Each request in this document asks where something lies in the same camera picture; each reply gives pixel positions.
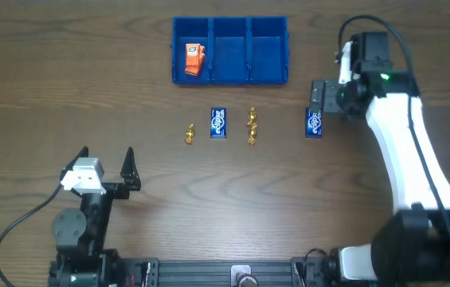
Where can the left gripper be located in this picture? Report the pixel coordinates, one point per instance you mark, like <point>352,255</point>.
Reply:
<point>115,190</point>

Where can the gold candy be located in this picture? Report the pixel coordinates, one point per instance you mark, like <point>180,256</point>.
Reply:
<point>252,134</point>
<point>189,134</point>
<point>251,116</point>

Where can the blue candy pack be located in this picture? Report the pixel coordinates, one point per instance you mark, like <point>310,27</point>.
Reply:
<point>314,126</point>
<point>218,123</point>

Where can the orange candy box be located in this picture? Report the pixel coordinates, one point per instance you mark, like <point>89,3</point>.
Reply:
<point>192,53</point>
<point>194,71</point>

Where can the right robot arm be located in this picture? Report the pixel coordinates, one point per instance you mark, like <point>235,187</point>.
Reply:
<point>404,151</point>

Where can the blue tray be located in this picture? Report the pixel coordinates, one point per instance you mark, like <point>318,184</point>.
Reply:
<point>228,28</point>

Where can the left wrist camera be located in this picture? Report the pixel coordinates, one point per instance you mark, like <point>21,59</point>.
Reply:
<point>85,175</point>

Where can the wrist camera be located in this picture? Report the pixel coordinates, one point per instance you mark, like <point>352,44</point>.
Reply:
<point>85,175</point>
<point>345,64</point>

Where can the mounting rail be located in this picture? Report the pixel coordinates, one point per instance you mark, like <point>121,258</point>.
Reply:
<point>208,273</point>

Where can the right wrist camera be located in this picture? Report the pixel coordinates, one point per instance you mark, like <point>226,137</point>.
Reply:
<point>345,64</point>

